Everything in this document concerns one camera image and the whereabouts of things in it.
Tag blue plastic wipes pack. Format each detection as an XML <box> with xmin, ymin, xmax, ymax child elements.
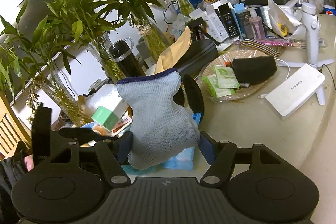
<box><xmin>157</xmin><ymin>112</ymin><xmax>202</xmax><ymax>172</ymax></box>

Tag blue white knit glove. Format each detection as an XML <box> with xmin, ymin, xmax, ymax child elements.
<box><xmin>116</xmin><ymin>69</ymin><xmax>200</xmax><ymax>169</ymax></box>

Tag person left hand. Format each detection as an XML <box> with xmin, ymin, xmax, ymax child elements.
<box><xmin>24</xmin><ymin>155</ymin><xmax>34</xmax><ymax>172</ymax></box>

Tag wooden chair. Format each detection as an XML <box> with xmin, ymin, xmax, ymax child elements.
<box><xmin>0</xmin><ymin>92</ymin><xmax>32</xmax><ymax>158</ymax></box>

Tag glass plate dish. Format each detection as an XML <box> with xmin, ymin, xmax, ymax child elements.
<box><xmin>200</xmin><ymin>50</ymin><xmax>277</xmax><ymax>102</ymax></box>

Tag green packets on plate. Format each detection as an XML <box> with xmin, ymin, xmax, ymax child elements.
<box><xmin>202</xmin><ymin>65</ymin><xmax>240</xmax><ymax>98</ymax></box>

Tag green white carton box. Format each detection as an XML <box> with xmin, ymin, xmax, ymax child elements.
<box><xmin>90</xmin><ymin>90</ymin><xmax>128</xmax><ymax>131</ymax></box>

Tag bamboo plant glass vase left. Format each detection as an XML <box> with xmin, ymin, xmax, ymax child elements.
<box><xmin>1</xmin><ymin>17</ymin><xmax>91</xmax><ymax>127</ymax></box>

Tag bamboo plant glass vase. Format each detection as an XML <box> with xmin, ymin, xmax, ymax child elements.
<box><xmin>15</xmin><ymin>0</ymin><xmax>158</xmax><ymax>84</ymax></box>
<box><xmin>1</xmin><ymin>17</ymin><xmax>91</xmax><ymax>127</ymax></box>

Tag white power bank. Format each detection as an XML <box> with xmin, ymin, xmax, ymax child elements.
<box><xmin>265</xmin><ymin>64</ymin><xmax>326</xmax><ymax>118</ymax></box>

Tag black foam sponge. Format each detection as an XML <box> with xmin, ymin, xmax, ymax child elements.
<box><xmin>232</xmin><ymin>56</ymin><xmax>277</xmax><ymax>85</ymax></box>

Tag black zip case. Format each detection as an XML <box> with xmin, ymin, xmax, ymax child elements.
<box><xmin>173</xmin><ymin>39</ymin><xmax>218</xmax><ymax>78</ymax></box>

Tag brown paper envelope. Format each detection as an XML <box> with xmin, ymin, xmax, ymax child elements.
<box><xmin>154</xmin><ymin>27</ymin><xmax>192</xmax><ymax>74</ymax></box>

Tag black thermos bottle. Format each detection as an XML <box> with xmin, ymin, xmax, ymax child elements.
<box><xmin>109</xmin><ymin>38</ymin><xmax>146</xmax><ymax>77</ymax></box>

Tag pink hand sanitizer bottle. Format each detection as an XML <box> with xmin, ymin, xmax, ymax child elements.
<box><xmin>247</xmin><ymin>7</ymin><xmax>266</xmax><ymax>40</ymax></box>

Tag bamboo plant glass vase middle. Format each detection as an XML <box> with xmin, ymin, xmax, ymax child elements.
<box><xmin>15</xmin><ymin>0</ymin><xmax>158</xmax><ymax>84</ymax></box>

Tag pepsi bottle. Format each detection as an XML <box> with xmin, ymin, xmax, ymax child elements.
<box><xmin>323</xmin><ymin>0</ymin><xmax>335</xmax><ymax>16</ymax></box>

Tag white gimbal stabilizer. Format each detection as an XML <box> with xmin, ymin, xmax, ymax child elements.
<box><xmin>294</xmin><ymin>0</ymin><xmax>336</xmax><ymax>106</ymax></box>

